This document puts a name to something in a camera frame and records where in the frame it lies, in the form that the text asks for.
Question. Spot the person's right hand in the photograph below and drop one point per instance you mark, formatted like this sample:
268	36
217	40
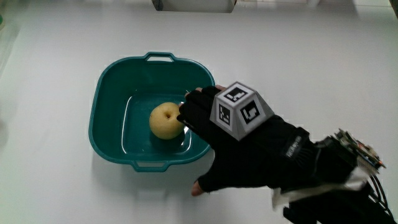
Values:
248	158

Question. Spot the yellow pear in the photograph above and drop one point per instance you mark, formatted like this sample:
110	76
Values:
164	122

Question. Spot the teal plastic basin plate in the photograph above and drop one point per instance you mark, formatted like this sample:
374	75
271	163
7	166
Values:
112	93

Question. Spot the person's right forearm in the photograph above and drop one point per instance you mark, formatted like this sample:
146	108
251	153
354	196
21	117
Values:
335	199

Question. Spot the white box with grey edge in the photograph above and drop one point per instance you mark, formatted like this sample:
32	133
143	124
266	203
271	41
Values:
196	5

